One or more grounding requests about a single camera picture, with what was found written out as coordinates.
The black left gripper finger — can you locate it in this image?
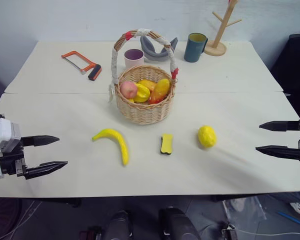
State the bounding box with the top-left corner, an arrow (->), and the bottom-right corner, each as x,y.
24,161 -> 69,181
20,134 -> 61,148

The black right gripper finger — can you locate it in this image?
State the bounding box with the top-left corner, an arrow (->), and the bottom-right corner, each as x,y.
259,120 -> 300,133
255,144 -> 300,160

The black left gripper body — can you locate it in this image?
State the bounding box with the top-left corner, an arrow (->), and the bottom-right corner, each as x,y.
0,136 -> 29,179

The yellow-orange round fruit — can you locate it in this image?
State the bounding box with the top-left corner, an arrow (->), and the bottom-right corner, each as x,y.
137,79 -> 158,92

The dark round floor object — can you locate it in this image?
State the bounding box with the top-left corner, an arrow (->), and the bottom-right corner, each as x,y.
0,197 -> 24,240

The clear plastic bag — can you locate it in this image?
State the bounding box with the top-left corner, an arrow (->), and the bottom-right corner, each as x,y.
221,194 -> 300,240

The yellow lemon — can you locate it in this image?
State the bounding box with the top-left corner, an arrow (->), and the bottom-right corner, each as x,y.
197,125 -> 218,149

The yellow banana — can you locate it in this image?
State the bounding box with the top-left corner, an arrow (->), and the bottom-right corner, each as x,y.
91,128 -> 130,167

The orange hacksaw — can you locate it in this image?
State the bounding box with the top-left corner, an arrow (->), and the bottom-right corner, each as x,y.
61,50 -> 103,82

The dark rounded shape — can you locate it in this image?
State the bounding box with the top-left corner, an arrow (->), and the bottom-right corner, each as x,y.
103,210 -> 134,240
158,206 -> 200,240

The pink peach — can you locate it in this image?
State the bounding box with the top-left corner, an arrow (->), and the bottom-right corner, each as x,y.
119,80 -> 139,99

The wooden mug tree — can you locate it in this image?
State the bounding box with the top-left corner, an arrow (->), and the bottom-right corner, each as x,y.
203,0 -> 243,57

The yellow pepper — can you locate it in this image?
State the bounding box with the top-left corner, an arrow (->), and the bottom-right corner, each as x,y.
128,83 -> 152,104

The yellow sponge with black base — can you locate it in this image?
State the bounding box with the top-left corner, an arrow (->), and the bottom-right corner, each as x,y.
160,133 -> 174,156

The blue mug with yellow inside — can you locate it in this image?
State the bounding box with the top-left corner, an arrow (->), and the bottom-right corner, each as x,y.
183,32 -> 209,63

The pink cup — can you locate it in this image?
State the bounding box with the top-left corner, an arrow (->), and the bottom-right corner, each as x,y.
123,48 -> 145,70

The orange-yellow mango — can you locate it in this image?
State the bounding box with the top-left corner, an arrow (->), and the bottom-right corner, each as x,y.
148,78 -> 172,105

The grey folded cloth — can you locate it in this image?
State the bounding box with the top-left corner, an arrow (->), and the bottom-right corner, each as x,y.
139,34 -> 179,64

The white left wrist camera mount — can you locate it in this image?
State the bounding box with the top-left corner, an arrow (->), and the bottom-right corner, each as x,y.
0,114 -> 22,180

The blue cable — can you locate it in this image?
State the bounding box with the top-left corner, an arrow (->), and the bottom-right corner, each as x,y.
276,211 -> 300,230

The black table bracket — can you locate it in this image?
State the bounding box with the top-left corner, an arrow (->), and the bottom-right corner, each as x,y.
210,194 -> 242,203

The white cable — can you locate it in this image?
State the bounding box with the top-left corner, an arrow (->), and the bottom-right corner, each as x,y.
236,226 -> 300,237

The wicker basket with handle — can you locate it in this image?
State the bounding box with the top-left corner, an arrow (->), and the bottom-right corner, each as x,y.
106,27 -> 180,126

